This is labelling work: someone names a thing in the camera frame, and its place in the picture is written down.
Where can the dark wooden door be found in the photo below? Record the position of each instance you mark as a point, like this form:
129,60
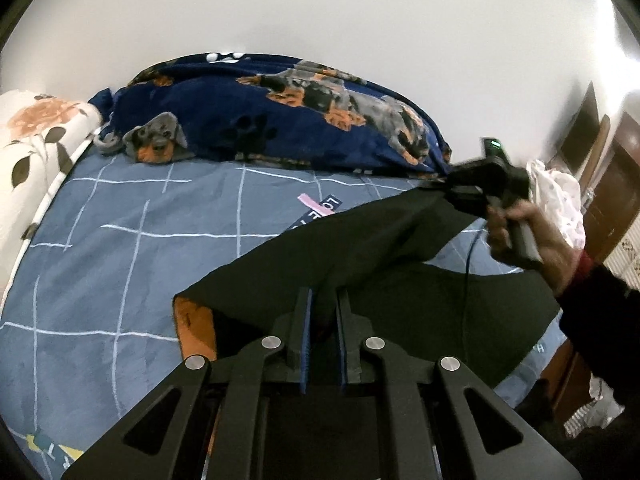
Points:
615,202

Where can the black pants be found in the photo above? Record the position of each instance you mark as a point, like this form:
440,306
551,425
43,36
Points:
381,255

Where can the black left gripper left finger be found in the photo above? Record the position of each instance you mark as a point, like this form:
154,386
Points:
289,344

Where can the white patterned cloth pile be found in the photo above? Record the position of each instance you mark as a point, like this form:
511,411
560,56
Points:
559,197

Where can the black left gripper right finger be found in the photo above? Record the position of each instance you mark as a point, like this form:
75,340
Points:
355,335

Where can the right forearm dark sleeve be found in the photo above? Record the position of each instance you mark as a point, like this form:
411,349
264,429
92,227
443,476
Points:
601,320

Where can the navy dog print blanket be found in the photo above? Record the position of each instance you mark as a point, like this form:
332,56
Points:
272,109

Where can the right hand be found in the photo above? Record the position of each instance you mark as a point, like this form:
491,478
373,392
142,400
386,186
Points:
559,260

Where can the blue checked bed sheet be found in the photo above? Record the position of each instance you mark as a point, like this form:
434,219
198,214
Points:
87,329

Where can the white floral pillow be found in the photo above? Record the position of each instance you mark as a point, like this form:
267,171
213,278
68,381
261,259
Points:
42,138

